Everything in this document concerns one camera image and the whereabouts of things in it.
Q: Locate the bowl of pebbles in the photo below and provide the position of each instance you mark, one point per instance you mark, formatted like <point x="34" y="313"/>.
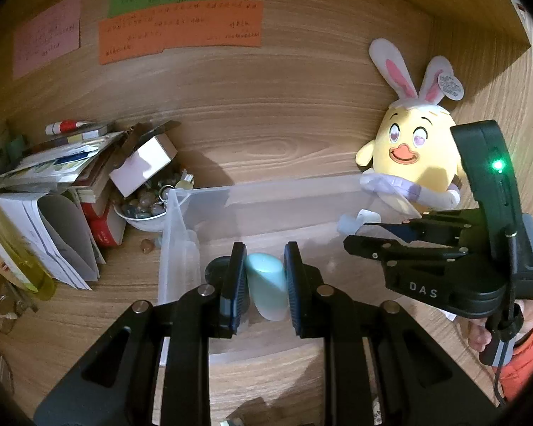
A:
<point x="142" y="204"/>

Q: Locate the stack of books and papers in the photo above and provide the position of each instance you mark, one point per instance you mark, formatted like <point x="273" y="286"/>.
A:
<point x="57" y="159"/>

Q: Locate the clear plastic bin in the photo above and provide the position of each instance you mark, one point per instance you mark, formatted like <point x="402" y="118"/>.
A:
<point x="271" y="204"/>

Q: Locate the white hang tag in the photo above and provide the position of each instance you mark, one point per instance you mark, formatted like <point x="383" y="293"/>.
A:
<point x="451" y="85"/>

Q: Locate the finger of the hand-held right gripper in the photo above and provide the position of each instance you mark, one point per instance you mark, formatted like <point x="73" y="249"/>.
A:
<point x="368" y="248"/>
<point x="448" y="226"/>

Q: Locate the yellow green bottle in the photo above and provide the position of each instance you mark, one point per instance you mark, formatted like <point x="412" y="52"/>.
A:
<point x="31" y="275"/>

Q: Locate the yellow chick plush toy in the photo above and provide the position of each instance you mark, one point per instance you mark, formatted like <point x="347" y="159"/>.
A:
<point x="408" y="151"/>

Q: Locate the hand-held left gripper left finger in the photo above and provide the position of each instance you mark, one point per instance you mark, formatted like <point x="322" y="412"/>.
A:
<point x="228" y="301"/>

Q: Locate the pink paper note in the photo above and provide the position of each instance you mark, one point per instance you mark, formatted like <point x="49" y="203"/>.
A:
<point x="46" y="31"/>

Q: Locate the red book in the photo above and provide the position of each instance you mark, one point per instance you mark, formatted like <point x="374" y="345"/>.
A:
<point x="106" y="228"/>

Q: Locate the red white tube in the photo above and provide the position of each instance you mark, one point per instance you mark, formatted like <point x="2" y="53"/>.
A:
<point x="66" y="127"/>

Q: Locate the light blue bottle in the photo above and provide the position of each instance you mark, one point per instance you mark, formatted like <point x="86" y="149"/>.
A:
<point x="266" y="284"/>

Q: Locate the eyeglasses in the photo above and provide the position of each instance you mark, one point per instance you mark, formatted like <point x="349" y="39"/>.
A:
<point x="6" y="317"/>

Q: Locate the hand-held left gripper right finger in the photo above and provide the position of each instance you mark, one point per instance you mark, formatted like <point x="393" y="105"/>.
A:
<point x="293" y="293"/>

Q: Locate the orange paper note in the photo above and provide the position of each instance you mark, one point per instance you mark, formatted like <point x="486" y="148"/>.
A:
<point x="182" y="31"/>

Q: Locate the person's right hand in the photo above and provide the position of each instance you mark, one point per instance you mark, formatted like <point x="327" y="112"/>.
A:
<point x="477" y="337"/>

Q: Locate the white folded papers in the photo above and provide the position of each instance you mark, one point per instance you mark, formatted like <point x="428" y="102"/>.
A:
<point x="53" y="235"/>

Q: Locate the brown single stone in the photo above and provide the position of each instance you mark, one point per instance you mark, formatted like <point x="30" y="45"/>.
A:
<point x="147" y="245"/>

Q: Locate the white cardboard box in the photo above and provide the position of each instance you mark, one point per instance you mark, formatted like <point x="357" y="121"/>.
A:
<point x="142" y="164"/>

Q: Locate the clear glass bowl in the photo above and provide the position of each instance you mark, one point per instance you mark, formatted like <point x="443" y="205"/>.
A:
<point x="142" y="224"/>

